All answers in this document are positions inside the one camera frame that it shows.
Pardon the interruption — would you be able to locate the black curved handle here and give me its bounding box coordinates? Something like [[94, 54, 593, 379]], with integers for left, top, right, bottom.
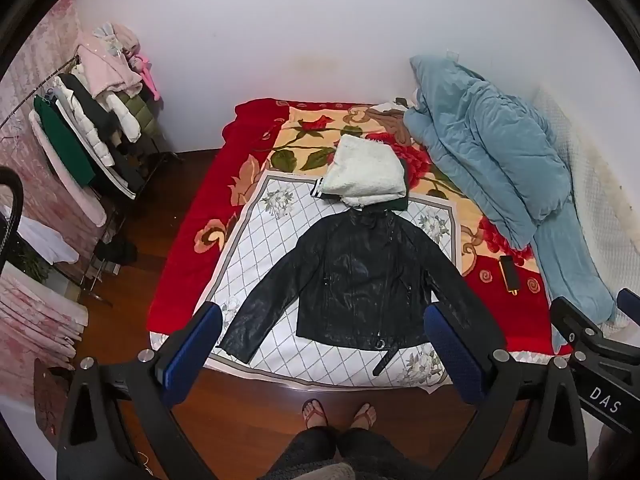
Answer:
[[0, 167, 26, 266]]

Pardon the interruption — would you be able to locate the black garment with white stripes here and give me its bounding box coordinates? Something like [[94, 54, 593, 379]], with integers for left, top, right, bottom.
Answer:
[[92, 157, 148, 202]]

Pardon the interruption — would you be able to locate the person's left leg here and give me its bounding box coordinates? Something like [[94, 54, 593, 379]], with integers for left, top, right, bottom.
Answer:
[[260, 425, 342, 480]]

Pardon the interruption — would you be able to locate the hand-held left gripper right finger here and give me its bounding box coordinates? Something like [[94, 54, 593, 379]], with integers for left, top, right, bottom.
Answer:
[[422, 302, 591, 480]]

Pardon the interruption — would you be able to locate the metal clothes rack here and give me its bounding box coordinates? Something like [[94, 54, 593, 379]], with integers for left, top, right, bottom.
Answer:
[[0, 45, 183, 308]]

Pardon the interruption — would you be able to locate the person's leg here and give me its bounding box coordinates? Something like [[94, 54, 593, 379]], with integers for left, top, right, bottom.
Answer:
[[260, 425, 342, 480], [337, 427, 432, 480]]

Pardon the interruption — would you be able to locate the person's right leg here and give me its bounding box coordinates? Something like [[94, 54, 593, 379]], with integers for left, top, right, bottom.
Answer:
[[337, 427, 432, 480]]

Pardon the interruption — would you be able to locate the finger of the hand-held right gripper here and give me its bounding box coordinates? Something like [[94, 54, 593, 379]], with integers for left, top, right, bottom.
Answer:
[[549, 296, 610, 357], [616, 287, 640, 322]]

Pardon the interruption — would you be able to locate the white fleece jacket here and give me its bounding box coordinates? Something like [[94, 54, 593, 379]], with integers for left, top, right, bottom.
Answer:
[[310, 133, 412, 211]]

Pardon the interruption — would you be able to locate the person's foot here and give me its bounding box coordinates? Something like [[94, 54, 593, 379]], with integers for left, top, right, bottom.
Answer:
[[350, 401, 377, 431], [301, 399, 329, 429]]

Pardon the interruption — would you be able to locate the pale pink long coat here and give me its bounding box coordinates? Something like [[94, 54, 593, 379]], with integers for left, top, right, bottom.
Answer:
[[27, 110, 108, 228]]

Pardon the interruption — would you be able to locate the black leather jacket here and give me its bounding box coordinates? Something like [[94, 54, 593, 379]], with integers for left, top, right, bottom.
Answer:
[[216, 208, 503, 377]]

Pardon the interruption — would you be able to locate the olive puffer jacket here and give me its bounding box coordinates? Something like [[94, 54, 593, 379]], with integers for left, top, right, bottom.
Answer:
[[117, 95, 156, 133]]

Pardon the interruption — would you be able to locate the pink folded fabric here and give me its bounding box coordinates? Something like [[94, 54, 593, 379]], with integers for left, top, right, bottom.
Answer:
[[0, 260, 91, 403]]

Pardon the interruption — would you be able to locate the green garment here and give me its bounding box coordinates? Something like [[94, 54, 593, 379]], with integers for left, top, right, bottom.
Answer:
[[33, 94, 96, 188]]

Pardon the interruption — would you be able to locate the person's left foot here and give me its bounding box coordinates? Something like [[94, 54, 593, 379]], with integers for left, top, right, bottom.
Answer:
[[301, 399, 329, 429]]

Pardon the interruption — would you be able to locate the red floral blanket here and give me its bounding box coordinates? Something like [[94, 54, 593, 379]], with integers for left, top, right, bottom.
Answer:
[[147, 97, 573, 361]]

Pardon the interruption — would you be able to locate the pink patterned curtain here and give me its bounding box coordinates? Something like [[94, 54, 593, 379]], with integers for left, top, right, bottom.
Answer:
[[0, 0, 101, 261]]

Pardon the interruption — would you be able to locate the person's right foot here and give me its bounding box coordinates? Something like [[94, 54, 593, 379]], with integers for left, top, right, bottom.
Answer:
[[350, 401, 377, 431]]

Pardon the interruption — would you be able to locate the white puffer jacket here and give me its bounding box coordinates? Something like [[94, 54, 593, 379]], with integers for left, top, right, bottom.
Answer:
[[52, 72, 118, 167]]

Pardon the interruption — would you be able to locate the white diamond pattern blanket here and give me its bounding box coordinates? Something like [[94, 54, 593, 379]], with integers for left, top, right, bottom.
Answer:
[[207, 172, 463, 393]]

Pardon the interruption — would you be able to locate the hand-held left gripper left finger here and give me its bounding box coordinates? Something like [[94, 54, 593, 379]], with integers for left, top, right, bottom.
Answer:
[[56, 301, 223, 480]]

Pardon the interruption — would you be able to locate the bright pink garment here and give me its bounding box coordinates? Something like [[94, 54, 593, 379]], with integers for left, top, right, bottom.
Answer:
[[132, 50, 162, 102]]

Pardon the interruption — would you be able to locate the blue quilt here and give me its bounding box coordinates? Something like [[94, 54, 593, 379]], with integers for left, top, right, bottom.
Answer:
[[402, 52, 618, 323]]

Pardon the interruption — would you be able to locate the white cloth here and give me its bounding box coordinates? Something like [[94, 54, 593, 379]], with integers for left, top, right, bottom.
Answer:
[[10, 215, 81, 266]]

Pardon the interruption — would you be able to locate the black phone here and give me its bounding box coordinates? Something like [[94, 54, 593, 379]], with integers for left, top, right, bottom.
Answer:
[[499, 255, 521, 297]]

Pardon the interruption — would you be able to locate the white textured bed cover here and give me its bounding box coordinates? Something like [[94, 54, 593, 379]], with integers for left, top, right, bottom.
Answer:
[[530, 85, 640, 341]]

